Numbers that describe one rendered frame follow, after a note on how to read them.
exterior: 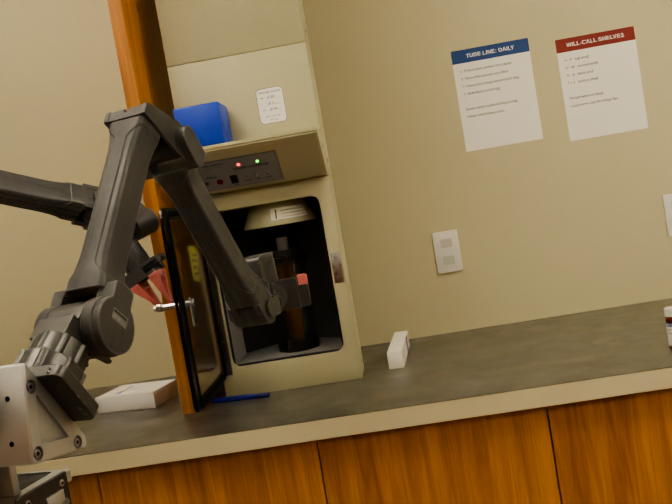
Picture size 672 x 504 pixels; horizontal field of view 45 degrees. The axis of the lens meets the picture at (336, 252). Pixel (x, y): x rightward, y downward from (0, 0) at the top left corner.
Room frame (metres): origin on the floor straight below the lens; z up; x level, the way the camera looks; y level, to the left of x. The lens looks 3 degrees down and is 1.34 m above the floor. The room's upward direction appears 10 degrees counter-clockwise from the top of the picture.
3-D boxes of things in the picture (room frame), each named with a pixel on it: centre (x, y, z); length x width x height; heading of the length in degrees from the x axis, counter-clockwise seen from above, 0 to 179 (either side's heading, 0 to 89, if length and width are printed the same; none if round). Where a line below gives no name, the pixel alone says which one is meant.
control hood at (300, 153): (1.77, 0.15, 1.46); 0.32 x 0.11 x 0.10; 86
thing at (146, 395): (1.95, 0.54, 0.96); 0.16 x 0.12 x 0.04; 74
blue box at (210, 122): (1.78, 0.24, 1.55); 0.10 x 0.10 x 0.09; 86
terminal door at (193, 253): (1.67, 0.31, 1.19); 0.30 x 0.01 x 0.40; 177
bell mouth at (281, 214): (1.93, 0.12, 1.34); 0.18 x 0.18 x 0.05
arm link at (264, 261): (1.56, 0.16, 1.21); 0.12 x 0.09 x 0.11; 161
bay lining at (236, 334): (1.95, 0.14, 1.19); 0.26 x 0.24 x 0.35; 86
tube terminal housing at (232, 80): (1.96, 0.14, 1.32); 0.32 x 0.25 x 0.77; 86
